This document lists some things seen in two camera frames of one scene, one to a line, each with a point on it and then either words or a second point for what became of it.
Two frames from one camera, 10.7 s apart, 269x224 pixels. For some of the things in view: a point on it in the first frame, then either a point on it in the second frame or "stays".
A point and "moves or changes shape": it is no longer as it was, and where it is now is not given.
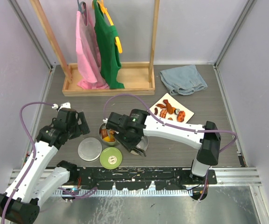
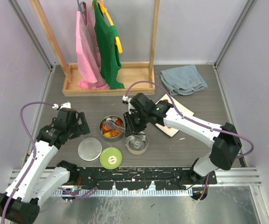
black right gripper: x=129 y=146 → x=131 y=128
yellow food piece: x=106 y=139 moves or changes shape
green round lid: x=110 y=158 stays
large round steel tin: x=102 y=126 moves or changes shape
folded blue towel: x=183 y=80 stays
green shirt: x=108 y=56 stays
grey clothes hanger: x=82 y=8 stays
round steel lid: x=89 y=149 stays
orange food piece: x=112 y=136 → x=104 y=128
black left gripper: x=82 y=128 stays
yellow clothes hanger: x=104 y=10 stays
